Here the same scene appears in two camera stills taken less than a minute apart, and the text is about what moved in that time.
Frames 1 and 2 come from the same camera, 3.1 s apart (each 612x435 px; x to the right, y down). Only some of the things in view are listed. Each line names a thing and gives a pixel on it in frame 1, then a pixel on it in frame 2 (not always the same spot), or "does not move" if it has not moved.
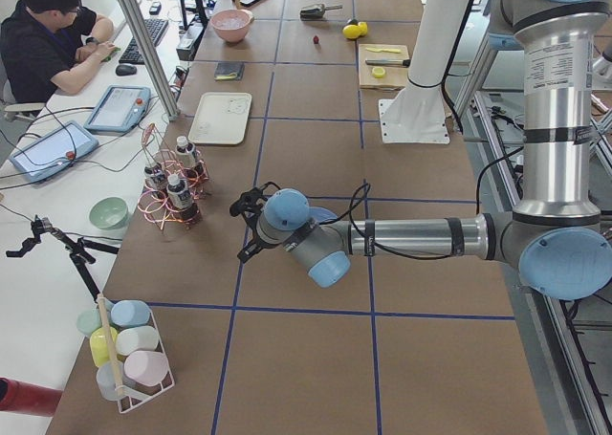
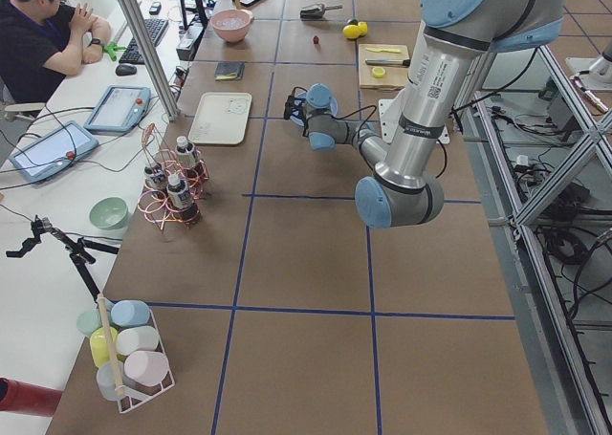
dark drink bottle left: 155,178 does not move
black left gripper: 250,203 -> 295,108
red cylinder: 24,398 does not move
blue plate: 320,214 -> 318,97
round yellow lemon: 351,32 does not move
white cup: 136,338 does not move
